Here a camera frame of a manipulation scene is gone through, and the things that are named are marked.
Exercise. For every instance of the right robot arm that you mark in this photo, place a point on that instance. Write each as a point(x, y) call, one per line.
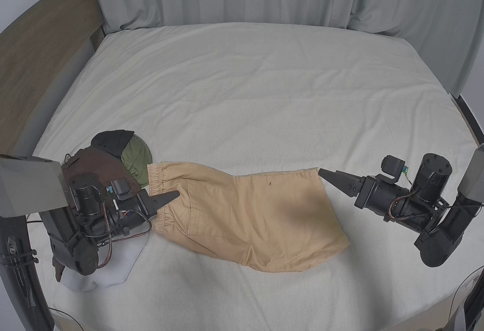
point(446, 238)

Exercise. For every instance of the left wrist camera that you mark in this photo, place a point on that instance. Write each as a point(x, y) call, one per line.
point(120, 187)

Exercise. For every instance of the green garment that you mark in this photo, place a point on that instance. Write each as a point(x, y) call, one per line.
point(138, 159)

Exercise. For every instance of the bed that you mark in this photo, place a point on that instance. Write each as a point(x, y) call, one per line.
point(264, 76)

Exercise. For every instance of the white garment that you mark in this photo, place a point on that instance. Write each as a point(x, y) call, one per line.
point(113, 269)

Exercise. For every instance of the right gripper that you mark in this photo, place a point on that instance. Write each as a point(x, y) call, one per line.
point(382, 197)

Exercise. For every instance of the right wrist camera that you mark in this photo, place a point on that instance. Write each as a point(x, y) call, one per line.
point(393, 165)

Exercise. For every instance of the tan shorts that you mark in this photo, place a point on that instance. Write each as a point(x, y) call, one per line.
point(245, 216)

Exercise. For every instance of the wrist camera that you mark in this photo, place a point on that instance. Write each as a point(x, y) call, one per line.
point(120, 187)
point(393, 165)

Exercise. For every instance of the black garment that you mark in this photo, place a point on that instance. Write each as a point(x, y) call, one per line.
point(113, 140)

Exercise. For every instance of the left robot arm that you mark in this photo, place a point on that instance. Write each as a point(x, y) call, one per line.
point(30, 185)

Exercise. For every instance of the brown garment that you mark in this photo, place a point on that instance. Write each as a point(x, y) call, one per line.
point(90, 161)

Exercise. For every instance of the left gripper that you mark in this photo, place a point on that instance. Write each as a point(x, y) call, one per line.
point(128, 216)

